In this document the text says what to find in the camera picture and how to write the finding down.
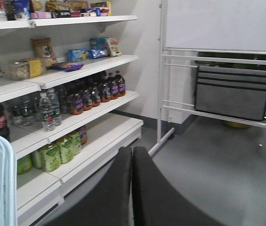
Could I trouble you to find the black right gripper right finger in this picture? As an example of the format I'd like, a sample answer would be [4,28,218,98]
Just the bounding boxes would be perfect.
[132,146,221,226]

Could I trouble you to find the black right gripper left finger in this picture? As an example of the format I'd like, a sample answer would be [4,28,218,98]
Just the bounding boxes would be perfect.
[46,147,133,226]

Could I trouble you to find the green tea bottle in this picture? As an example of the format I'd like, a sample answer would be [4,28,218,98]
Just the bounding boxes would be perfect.
[56,136,74,164]
[40,143,61,172]

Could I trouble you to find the clear water bottle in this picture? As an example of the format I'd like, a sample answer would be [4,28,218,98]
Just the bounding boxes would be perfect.
[47,88,62,126]
[39,92,55,132]

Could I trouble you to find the purple label juice bottle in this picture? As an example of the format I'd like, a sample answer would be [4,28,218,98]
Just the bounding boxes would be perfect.
[114,70,126,97]
[107,73,119,100]

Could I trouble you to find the white store shelving unit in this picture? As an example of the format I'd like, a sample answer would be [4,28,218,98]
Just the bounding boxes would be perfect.
[0,8,143,226]

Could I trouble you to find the grey fabric hanging organizer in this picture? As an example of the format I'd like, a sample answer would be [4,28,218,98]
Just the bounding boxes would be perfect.
[194,66,266,121]

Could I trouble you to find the blue cookie packet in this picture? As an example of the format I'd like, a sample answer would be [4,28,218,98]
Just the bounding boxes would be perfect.
[88,48,108,59]

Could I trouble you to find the green white snack bag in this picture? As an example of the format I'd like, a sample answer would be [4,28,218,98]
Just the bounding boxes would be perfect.
[106,38,122,57]

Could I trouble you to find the clear biscuit box yellow label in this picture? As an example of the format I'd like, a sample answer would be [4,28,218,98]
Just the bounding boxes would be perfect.
[4,58,45,81]

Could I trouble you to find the white mobile whiteboard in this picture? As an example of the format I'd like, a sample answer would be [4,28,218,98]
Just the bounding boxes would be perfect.
[149,0,266,155]

